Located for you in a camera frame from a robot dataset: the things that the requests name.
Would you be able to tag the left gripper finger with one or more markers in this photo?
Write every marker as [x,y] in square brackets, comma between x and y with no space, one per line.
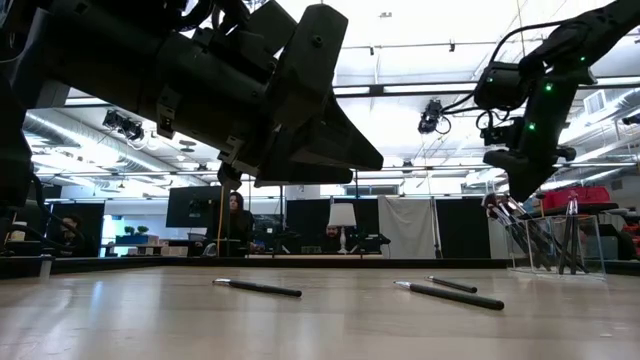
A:
[305,176]
[335,140]

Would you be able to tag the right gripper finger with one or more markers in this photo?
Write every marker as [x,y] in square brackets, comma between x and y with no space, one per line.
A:
[525,180]

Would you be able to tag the black brush with wide head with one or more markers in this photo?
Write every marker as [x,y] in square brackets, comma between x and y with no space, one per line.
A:
[490,201]

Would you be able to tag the clear acrylic pen holder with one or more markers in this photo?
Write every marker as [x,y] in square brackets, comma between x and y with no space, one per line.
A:
[537,225]

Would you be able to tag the white sign board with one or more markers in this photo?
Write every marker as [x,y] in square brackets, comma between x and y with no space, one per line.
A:
[302,193]

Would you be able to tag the black curtain panel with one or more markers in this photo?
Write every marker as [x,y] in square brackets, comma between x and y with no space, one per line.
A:
[310,220]
[100,215]
[462,230]

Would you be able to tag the white lamp with white stem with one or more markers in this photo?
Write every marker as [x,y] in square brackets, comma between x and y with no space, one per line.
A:
[342,215]

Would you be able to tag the red bag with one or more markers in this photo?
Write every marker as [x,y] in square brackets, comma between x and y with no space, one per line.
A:
[585,196]

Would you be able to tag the person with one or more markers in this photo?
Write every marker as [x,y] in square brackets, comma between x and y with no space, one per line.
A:
[241,220]
[330,235]
[72,232]

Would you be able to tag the black television screen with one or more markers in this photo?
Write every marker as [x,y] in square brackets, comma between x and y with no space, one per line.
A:
[195,207]

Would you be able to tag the white hanging sheet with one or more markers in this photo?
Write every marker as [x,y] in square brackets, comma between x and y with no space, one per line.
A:
[407,230]

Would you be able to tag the blue box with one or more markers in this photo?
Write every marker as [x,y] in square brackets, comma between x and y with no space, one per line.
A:
[137,239]

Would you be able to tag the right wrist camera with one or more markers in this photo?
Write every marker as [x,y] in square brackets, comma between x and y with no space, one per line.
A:
[500,135]

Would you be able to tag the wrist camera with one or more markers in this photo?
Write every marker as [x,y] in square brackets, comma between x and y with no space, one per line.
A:
[500,135]
[267,30]

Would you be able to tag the black aluminium table frame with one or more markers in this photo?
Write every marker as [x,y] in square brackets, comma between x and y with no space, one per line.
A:
[300,262]

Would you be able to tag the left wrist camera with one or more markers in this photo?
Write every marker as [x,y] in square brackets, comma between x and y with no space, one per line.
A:
[267,30]

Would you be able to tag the black ceiling camera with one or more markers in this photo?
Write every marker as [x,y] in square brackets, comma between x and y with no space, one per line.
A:
[122,125]
[432,117]

